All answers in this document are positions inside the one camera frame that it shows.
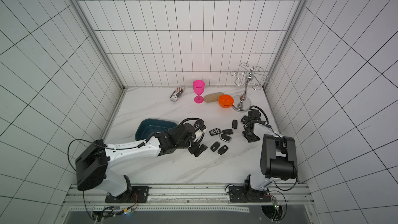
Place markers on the black key fob lowest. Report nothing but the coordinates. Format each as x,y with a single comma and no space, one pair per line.
222,150

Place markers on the black small key fob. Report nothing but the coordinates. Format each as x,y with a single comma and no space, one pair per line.
227,131

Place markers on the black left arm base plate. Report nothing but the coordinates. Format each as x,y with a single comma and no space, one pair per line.
137,194

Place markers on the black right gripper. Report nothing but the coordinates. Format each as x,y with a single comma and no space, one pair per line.
250,127

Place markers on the chrome glass holder stand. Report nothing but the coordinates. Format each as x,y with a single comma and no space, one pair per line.
248,76

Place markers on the black BMW key fob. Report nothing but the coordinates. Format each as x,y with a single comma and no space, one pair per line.
215,131

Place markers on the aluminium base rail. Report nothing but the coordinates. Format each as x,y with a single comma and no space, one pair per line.
197,197

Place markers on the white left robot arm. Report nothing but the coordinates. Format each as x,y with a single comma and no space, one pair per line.
94,167

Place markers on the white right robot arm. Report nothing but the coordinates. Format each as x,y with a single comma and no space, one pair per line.
278,161

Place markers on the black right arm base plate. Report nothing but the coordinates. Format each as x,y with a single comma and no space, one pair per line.
238,194

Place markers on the teal storage box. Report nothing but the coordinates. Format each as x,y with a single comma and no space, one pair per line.
152,125

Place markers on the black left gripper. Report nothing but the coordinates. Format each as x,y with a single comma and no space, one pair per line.
193,150

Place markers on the pink plastic wine glass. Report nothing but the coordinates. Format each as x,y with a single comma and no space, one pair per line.
198,87

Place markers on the orange plastic bowl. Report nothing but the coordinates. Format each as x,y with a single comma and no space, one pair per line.
225,101

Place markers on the black silver flip key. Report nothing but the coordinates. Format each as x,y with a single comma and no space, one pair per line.
225,138

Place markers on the cork oval block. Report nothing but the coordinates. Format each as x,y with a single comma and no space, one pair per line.
213,97

